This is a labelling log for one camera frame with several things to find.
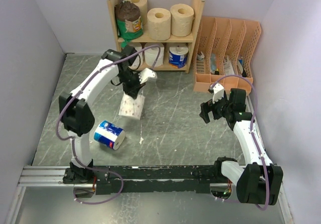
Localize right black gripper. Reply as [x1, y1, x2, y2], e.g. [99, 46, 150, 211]
[200, 91, 232, 123]

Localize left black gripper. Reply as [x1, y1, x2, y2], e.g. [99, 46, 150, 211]
[118, 69, 147, 99]

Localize pink dotted roll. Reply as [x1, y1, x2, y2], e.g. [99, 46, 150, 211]
[118, 93, 145, 120]
[122, 44, 143, 71]

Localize plain white roll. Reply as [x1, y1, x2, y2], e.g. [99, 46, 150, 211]
[144, 43, 165, 67]
[169, 43, 189, 55]

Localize blue roll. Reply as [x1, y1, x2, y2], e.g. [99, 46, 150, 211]
[94, 121, 126, 150]
[169, 51, 188, 69]

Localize green brown paper roll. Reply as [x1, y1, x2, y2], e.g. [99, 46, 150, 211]
[114, 1, 143, 47]

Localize beige paper roll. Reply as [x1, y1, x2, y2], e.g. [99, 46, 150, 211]
[170, 4, 194, 37]
[124, 0, 147, 25]
[147, 8, 171, 41]

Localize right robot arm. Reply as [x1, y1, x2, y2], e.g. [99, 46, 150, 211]
[200, 84, 283, 209]

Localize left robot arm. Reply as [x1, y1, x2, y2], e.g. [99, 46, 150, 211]
[57, 46, 156, 183]

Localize wooden two-tier shelf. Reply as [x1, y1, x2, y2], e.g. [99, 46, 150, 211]
[106, 0, 205, 75]

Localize papers in organizer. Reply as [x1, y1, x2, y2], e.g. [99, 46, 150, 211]
[223, 55, 235, 75]

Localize white item in organizer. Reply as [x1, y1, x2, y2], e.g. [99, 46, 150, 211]
[197, 52, 205, 61]

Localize blue item in organizer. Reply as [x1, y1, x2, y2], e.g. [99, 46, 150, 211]
[210, 53, 219, 75]

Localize dark items in organizer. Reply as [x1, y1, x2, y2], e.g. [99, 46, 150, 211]
[237, 56, 247, 77]

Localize orange plastic file organizer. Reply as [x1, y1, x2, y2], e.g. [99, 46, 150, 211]
[193, 17, 261, 94]

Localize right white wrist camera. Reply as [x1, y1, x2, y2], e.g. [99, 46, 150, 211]
[208, 83, 225, 103]

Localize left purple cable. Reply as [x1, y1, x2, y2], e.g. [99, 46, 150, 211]
[55, 44, 162, 205]

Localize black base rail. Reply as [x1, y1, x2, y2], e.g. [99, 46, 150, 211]
[63, 164, 228, 195]

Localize aluminium extrusion rail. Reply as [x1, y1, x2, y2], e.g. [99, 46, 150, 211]
[18, 166, 107, 187]

